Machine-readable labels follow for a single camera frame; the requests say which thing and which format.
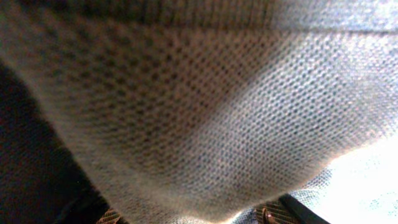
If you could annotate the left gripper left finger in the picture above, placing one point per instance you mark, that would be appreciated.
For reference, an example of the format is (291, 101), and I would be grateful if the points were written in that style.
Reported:
(111, 217)

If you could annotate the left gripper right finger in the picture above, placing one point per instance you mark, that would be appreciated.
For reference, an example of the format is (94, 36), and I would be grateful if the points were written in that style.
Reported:
(286, 210)

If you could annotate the blue polo shirt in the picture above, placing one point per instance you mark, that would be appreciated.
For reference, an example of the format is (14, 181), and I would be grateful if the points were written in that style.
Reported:
(185, 111)

